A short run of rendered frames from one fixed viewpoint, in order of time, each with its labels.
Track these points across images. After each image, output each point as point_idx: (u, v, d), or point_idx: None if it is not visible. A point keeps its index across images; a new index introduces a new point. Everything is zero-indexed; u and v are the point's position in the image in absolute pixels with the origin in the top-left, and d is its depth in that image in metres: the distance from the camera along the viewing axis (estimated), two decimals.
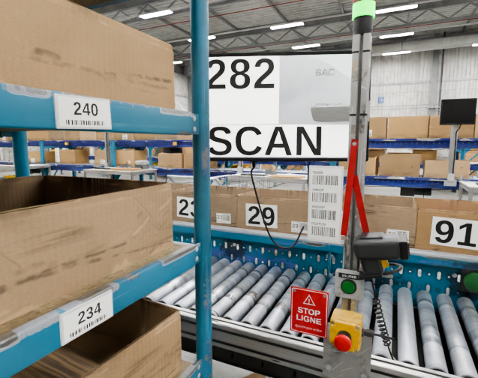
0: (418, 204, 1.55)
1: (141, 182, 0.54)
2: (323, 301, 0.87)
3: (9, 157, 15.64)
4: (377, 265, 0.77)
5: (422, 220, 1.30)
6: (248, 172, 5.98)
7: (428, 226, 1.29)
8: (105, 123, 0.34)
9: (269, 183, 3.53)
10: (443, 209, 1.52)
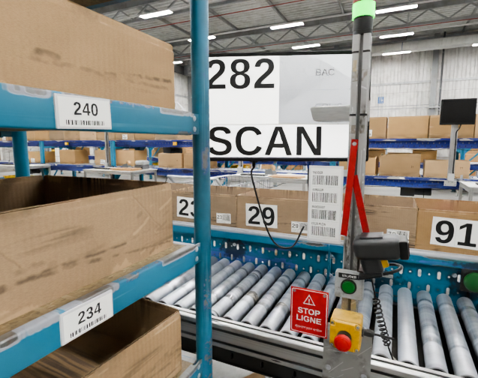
0: (418, 204, 1.55)
1: (141, 182, 0.54)
2: (323, 301, 0.87)
3: (9, 157, 15.64)
4: (377, 265, 0.77)
5: (422, 220, 1.30)
6: (248, 172, 5.98)
7: (428, 226, 1.29)
8: (105, 123, 0.34)
9: (269, 183, 3.53)
10: (443, 209, 1.52)
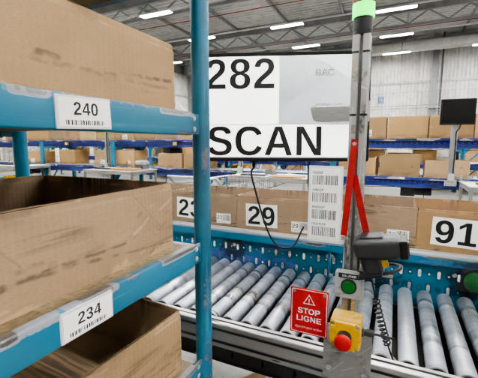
0: (418, 204, 1.55)
1: (141, 182, 0.54)
2: (323, 301, 0.87)
3: (9, 157, 15.64)
4: (377, 265, 0.77)
5: (422, 220, 1.30)
6: (248, 172, 5.98)
7: (428, 226, 1.29)
8: (105, 123, 0.34)
9: (269, 183, 3.53)
10: (443, 209, 1.52)
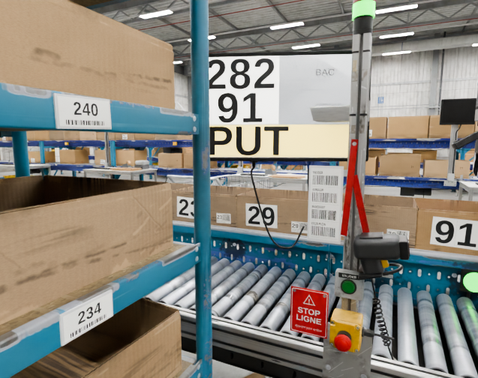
0: (418, 204, 1.55)
1: (141, 182, 0.54)
2: (323, 301, 0.87)
3: (9, 157, 15.64)
4: (377, 265, 0.77)
5: (422, 220, 1.30)
6: (248, 172, 5.98)
7: (428, 226, 1.29)
8: (105, 123, 0.34)
9: (269, 183, 3.53)
10: (443, 209, 1.52)
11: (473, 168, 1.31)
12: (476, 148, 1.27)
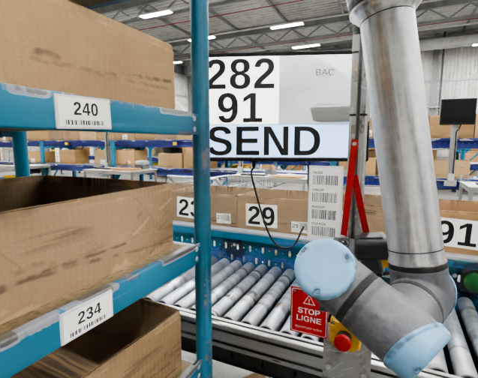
0: None
1: (141, 182, 0.54)
2: None
3: (9, 157, 15.64)
4: (377, 265, 0.77)
5: None
6: (248, 172, 5.98)
7: None
8: (105, 123, 0.34)
9: (269, 183, 3.53)
10: (443, 209, 1.52)
11: None
12: None
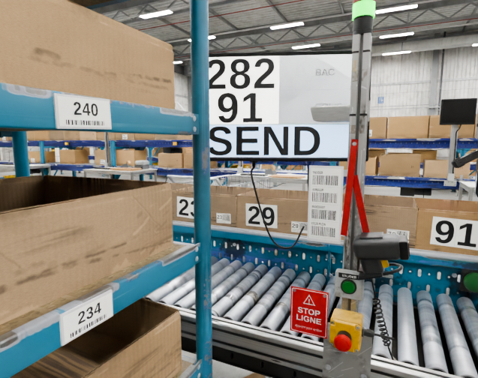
0: (418, 204, 1.55)
1: (141, 182, 0.54)
2: (323, 301, 0.87)
3: (9, 157, 15.64)
4: (377, 265, 0.77)
5: (422, 220, 1.30)
6: (248, 172, 5.98)
7: (428, 226, 1.29)
8: (105, 123, 0.34)
9: (269, 183, 3.53)
10: (443, 209, 1.52)
11: (476, 189, 1.24)
12: (476, 166, 1.21)
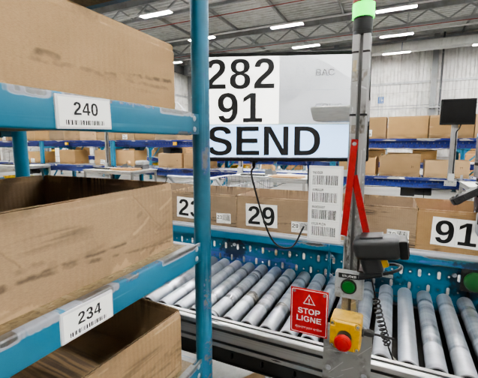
0: (418, 204, 1.55)
1: (141, 182, 0.54)
2: (323, 301, 0.87)
3: (9, 157, 15.64)
4: (377, 265, 0.77)
5: (422, 220, 1.30)
6: (248, 172, 5.98)
7: (428, 226, 1.29)
8: (105, 123, 0.34)
9: (269, 183, 3.53)
10: (443, 209, 1.52)
11: (474, 226, 1.24)
12: (474, 204, 1.23)
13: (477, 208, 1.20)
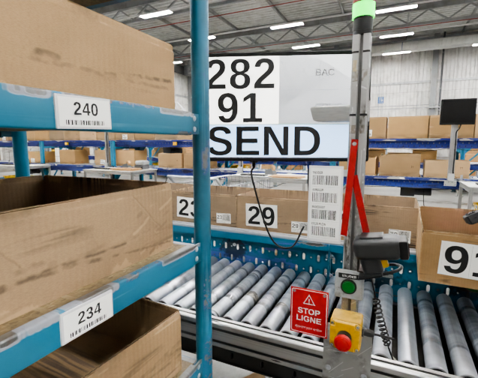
0: (423, 214, 1.28)
1: (141, 182, 0.54)
2: (323, 301, 0.87)
3: (9, 157, 15.64)
4: (377, 265, 0.77)
5: (428, 245, 1.03)
6: (248, 172, 5.98)
7: (435, 252, 1.03)
8: (105, 123, 0.34)
9: (269, 183, 3.53)
10: (454, 220, 1.24)
11: None
12: None
13: None
